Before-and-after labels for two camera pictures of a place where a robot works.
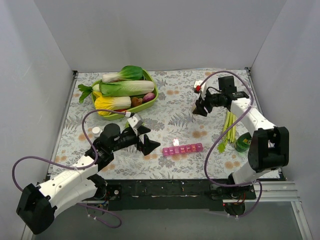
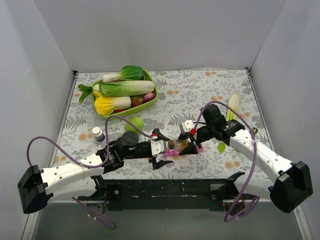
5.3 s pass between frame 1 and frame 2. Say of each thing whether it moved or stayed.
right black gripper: moved
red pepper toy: stayed
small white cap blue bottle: stayed
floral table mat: stayed
